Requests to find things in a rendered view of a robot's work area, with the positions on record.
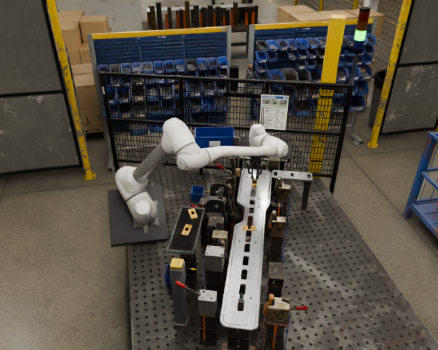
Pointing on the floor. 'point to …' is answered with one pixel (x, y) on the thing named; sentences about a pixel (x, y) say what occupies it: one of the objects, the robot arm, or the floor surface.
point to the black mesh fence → (217, 113)
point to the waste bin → (376, 95)
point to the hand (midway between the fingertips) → (254, 178)
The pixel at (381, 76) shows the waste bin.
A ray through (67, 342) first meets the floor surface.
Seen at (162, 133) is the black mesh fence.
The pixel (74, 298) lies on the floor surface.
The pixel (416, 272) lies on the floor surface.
